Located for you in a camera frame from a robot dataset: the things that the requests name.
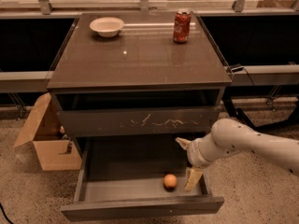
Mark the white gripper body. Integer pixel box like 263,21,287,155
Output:
187,138,214,168

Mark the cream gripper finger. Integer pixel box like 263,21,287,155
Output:
184,167,203,192
176,137,191,150

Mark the orange fruit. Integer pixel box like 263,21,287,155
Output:
164,174,178,189

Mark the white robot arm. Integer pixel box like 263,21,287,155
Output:
176,119,299,192

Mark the scratched grey top drawer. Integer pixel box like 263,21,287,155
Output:
58,106,220,137

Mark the open grey middle drawer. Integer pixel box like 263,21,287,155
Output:
61,134,224,221

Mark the grey drawer cabinet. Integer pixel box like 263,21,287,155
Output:
48,11,232,149

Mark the black metal stand leg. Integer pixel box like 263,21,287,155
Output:
222,97,256,129

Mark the red soda can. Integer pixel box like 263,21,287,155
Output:
173,9,191,43

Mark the open cardboard box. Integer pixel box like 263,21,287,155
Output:
14,93,81,171

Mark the white paper bowl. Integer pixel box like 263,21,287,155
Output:
90,17,124,38

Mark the black cable on floor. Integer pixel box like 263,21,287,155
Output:
0,202,15,224

